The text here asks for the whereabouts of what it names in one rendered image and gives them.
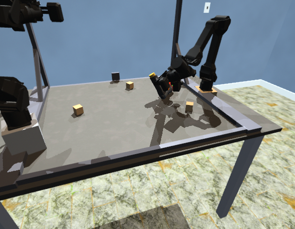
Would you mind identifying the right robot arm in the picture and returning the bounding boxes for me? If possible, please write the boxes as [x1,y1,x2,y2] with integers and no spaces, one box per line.
[0,0,40,131]

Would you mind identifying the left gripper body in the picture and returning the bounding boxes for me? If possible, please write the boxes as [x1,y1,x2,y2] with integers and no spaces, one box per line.
[159,66,181,92]

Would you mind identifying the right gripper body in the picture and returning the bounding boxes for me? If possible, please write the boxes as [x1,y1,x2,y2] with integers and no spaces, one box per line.
[23,2,64,23]

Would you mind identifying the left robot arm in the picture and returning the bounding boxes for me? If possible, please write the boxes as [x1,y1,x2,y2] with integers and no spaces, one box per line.
[171,15,231,92]

